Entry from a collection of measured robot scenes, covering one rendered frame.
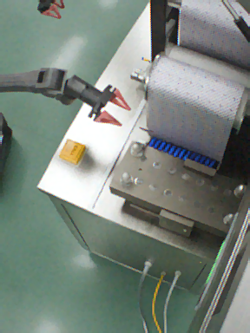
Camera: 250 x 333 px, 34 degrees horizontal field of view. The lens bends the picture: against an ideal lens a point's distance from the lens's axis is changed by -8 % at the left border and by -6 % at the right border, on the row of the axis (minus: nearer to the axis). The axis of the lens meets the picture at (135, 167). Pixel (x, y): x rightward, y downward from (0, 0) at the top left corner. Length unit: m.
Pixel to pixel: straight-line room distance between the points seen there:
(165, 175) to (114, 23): 1.95
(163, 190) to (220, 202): 0.17
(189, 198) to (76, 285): 1.15
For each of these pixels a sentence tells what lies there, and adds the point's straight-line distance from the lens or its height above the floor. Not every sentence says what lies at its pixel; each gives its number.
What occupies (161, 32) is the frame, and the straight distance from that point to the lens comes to 1.42.
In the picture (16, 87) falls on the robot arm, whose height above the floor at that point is 1.20.
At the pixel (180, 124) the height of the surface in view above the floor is 1.15.
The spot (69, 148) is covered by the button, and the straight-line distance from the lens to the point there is 1.42.
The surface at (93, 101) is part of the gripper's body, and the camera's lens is 1.23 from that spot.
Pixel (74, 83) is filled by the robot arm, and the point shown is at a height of 1.20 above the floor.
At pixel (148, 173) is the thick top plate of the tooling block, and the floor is 1.03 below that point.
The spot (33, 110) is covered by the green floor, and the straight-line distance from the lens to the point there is 2.68.
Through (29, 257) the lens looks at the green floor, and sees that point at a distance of 2.31.
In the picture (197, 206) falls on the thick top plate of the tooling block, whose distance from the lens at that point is 1.22.
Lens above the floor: 2.17
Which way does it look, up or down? 66 degrees down
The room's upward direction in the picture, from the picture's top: 5 degrees counter-clockwise
